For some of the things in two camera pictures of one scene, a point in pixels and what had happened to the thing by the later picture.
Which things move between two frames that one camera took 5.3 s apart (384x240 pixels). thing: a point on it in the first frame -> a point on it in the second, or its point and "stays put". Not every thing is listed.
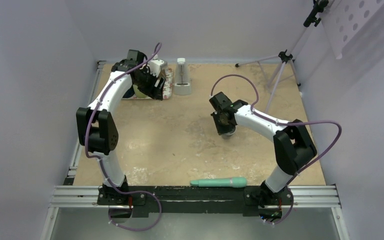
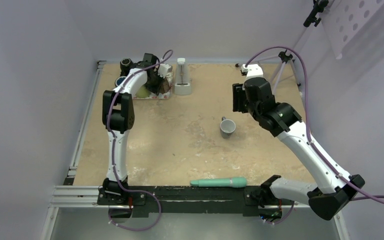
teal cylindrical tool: [234, 182] stays put
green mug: [138, 94] stays put
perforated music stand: [344, 19] stays put
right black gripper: [221, 130] -> [238, 94]
